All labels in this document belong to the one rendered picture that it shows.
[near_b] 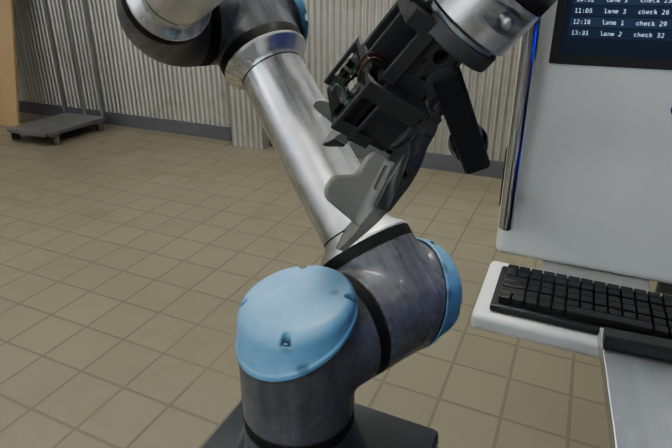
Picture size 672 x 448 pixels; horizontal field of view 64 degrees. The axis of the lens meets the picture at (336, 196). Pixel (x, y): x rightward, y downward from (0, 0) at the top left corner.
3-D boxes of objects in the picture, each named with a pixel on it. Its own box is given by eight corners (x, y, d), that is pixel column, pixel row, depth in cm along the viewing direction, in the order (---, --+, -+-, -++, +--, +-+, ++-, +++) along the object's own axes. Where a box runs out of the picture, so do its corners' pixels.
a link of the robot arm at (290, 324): (219, 396, 56) (208, 286, 51) (319, 345, 64) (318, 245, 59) (284, 471, 48) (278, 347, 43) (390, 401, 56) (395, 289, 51)
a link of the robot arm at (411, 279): (343, 392, 60) (161, 16, 73) (431, 339, 69) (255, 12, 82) (401, 370, 51) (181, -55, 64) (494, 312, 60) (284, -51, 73)
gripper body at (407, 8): (318, 84, 49) (405, -27, 42) (390, 124, 53) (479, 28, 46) (326, 136, 43) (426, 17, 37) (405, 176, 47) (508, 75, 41)
